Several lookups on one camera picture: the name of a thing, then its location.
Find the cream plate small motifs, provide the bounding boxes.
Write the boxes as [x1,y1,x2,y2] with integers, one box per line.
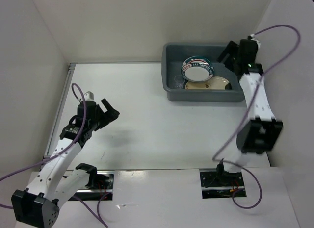
[184,76,232,90]

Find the white plate dark green rim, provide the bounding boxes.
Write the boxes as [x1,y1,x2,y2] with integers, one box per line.
[181,56,214,83]

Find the clear plastic cup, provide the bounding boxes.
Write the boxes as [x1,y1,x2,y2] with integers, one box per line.
[174,75,186,89]

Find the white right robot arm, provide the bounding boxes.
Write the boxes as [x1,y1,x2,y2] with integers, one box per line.
[215,38,283,185]

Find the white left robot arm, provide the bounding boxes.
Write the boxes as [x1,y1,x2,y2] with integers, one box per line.
[11,99,120,228]

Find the grey plastic bin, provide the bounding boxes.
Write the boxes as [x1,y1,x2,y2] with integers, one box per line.
[161,42,245,102]

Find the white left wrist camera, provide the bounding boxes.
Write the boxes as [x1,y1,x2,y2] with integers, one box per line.
[77,91,94,102]

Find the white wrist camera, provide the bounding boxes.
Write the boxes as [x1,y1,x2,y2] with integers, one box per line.
[77,91,94,102]
[247,34,261,49]

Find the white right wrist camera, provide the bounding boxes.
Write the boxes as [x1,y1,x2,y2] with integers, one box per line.
[247,34,261,49]

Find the aluminium table edge rail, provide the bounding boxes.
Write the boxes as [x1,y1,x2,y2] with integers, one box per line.
[43,63,77,160]

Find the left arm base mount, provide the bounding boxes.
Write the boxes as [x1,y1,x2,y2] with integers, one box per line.
[75,171,114,201]

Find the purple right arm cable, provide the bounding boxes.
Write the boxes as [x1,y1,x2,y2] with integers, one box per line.
[212,24,301,209]

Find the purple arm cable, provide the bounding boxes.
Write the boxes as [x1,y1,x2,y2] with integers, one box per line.
[212,24,301,209]
[0,82,108,228]

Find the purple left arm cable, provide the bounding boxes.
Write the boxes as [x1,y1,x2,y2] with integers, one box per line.
[0,82,108,228]

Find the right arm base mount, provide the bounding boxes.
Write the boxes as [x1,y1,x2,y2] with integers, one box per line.
[199,169,246,199]

